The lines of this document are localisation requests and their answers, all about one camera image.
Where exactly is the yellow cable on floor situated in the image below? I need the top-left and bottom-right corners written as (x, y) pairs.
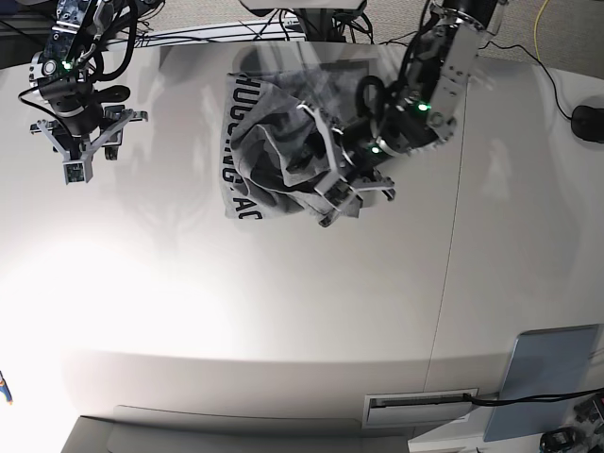
top-left (532, 0), bottom-right (549, 60)

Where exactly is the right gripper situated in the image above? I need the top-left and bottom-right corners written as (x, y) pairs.
top-left (30, 106), bottom-right (148, 184)

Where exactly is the blue grey tablet pad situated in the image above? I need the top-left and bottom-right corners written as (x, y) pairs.
top-left (483, 325), bottom-right (599, 443)

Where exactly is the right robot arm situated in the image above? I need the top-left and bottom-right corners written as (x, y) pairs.
top-left (18, 0), bottom-right (163, 184)

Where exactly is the white table cable tray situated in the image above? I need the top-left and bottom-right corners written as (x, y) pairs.
top-left (361, 388), bottom-right (478, 429)

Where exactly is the black computer mouse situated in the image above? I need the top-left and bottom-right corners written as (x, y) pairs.
top-left (571, 105), bottom-right (604, 143)

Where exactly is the grey T-shirt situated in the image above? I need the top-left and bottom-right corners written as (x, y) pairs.
top-left (219, 66), bottom-right (367, 221)

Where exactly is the black cable on table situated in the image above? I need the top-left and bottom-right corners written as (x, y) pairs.
top-left (464, 387), bottom-right (604, 408)

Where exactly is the black camera stand base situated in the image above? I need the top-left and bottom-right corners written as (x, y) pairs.
top-left (238, 0), bottom-right (374, 44)

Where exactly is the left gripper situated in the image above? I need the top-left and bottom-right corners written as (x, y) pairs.
top-left (287, 103), bottom-right (395, 227)

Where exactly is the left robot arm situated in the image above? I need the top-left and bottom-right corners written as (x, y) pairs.
top-left (299, 0), bottom-right (507, 227)

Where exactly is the blue orange tool handle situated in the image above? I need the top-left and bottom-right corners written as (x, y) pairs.
top-left (0, 373), bottom-right (13, 405)

